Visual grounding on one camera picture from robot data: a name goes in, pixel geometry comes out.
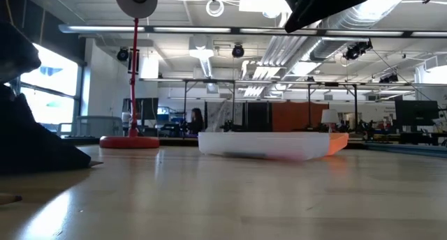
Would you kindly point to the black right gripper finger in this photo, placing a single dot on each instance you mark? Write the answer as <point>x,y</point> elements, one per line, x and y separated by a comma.
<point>324,3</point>

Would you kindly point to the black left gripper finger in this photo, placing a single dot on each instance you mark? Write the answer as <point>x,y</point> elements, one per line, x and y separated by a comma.
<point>35,146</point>

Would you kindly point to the orange plastic box lid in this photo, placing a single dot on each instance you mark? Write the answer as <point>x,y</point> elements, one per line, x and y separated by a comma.
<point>338,143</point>

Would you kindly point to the translucent white supply box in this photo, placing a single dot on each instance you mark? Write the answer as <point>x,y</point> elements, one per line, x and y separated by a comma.
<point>262,146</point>

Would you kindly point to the large bright window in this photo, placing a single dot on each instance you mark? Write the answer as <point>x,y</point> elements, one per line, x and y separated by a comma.
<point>52,86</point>

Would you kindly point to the grey plastic bin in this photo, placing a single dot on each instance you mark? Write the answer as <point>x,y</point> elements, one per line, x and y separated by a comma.
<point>97,126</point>

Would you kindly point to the red stand with white disc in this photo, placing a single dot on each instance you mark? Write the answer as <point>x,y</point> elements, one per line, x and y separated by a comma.
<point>129,142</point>

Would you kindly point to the black hanging spotlight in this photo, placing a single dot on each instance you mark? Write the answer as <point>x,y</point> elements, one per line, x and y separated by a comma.
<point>237,51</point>
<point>122,54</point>

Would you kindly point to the white lamp shade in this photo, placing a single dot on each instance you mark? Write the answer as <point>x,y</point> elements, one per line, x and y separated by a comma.
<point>330,116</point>

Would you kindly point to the orange partition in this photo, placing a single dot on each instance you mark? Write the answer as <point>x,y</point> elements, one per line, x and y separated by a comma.
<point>297,116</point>

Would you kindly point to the overhead light bar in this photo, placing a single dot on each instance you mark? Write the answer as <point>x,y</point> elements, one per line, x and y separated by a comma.
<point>192,29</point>

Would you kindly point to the large black monitor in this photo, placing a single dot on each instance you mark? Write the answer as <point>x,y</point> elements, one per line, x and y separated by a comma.
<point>415,112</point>

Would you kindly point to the person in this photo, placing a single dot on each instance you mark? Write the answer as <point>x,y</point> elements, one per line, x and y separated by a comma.
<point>196,123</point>

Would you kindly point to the silver ventilation duct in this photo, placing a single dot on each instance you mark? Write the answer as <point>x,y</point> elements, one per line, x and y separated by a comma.
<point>349,27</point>

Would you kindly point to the black ceiling camera cluster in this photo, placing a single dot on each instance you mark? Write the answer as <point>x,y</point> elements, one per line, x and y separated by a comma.
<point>356,50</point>

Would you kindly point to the black metal frame rig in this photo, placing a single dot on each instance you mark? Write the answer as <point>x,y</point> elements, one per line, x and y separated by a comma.
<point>209,80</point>
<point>331,83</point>

